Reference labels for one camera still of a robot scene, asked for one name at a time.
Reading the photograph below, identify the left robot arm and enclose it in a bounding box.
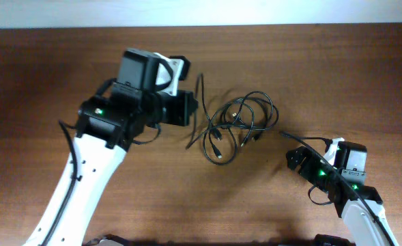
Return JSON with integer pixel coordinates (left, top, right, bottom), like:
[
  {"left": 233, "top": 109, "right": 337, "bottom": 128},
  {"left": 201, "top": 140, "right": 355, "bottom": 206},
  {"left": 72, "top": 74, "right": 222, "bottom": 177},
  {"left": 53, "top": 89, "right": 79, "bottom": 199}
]
[{"left": 25, "top": 48, "right": 198, "bottom": 245}]

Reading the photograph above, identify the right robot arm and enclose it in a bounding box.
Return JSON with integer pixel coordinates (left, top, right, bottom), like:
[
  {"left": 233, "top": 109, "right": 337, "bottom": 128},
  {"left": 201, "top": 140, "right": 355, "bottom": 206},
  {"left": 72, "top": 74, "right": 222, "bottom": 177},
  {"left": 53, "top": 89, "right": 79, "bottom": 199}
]
[{"left": 285, "top": 138, "right": 399, "bottom": 245}]

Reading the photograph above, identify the short black cable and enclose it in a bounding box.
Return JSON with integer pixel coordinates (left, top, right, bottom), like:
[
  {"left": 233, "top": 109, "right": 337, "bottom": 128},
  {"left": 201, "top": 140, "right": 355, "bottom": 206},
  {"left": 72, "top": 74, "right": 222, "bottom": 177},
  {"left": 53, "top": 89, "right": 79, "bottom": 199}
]
[{"left": 202, "top": 126, "right": 239, "bottom": 166}]

